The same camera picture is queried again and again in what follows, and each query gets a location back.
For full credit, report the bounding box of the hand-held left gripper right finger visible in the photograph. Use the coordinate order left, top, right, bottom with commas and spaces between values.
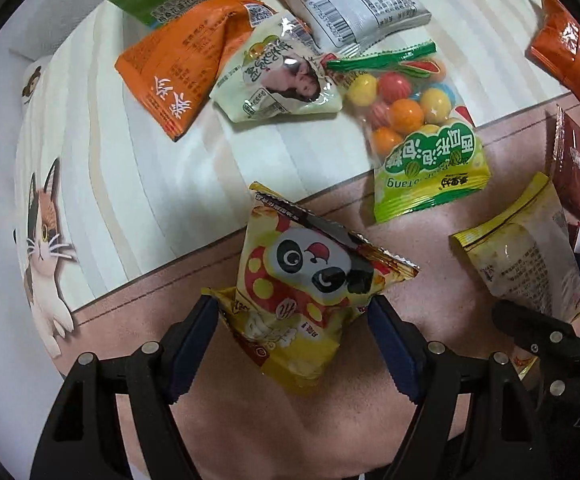
367, 295, 553, 480

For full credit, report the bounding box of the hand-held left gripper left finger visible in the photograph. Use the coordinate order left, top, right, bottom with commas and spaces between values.
30, 294, 221, 480

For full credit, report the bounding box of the yellow white snack packet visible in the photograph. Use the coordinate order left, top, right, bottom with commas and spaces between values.
452, 172, 580, 378

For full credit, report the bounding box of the dark red snack packet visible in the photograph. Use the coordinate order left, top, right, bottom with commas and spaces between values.
545, 105, 580, 228

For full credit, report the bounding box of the yellow panda snack packet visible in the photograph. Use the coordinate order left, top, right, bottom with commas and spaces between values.
201, 181, 420, 395

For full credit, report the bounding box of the green gumball candy bag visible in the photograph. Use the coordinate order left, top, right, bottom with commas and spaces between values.
326, 40, 492, 225

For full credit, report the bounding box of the shiny orange snack packet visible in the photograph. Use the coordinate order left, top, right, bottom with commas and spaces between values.
526, 0, 580, 121

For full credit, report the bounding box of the pale green portrait snack packet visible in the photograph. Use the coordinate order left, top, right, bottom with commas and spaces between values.
209, 12, 345, 123

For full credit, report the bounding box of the matte orange snack packet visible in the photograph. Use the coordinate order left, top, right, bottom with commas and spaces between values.
114, 0, 278, 142

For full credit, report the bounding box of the white striped cat print blanket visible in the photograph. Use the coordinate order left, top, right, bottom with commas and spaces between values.
12, 0, 578, 361

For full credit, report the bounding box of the white bear print pillow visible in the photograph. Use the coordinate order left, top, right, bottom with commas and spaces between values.
17, 55, 53, 108

